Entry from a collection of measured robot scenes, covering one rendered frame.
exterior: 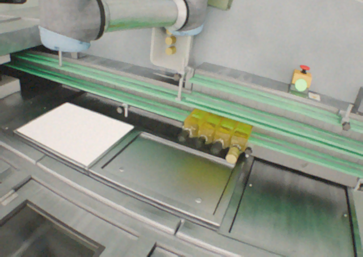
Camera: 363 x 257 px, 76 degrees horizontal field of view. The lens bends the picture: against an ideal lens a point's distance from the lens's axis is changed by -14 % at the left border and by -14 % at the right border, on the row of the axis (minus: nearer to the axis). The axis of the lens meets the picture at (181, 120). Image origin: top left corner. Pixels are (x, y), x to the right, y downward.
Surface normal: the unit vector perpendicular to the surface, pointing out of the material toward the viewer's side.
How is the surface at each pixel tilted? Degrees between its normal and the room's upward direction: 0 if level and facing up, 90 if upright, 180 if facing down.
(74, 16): 65
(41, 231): 90
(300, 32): 0
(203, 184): 90
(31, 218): 90
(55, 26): 26
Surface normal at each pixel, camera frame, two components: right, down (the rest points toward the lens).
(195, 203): 0.11, -0.86
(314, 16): -0.40, 0.42
